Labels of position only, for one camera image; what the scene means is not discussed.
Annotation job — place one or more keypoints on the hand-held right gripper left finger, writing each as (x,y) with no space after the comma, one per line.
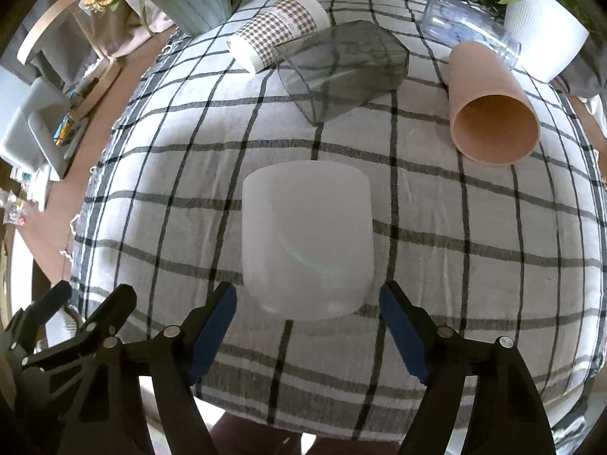
(213,336)

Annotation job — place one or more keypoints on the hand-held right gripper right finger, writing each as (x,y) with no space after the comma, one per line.
(403,336)

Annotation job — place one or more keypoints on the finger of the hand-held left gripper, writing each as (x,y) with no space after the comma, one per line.
(59,296)
(118,303)

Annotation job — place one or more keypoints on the frosted white cup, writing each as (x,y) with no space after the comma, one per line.
(308,237)

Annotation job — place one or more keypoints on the terracotta cup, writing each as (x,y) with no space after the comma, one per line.
(483,95)

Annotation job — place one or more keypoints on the smoky grey square cup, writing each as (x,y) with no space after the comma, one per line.
(346,66)

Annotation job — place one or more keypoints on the checked paper cup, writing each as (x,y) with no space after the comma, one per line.
(280,23)

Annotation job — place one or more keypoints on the clear plastic cup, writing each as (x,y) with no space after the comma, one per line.
(460,16)

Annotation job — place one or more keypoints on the plaid tablecloth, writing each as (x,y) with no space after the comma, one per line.
(180,218)

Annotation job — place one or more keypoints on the grey storage cart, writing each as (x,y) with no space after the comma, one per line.
(28,123)

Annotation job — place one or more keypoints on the wooden chair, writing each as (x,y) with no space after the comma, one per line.
(47,23)

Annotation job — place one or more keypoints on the white ribbed plant pot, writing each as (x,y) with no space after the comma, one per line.
(545,33)

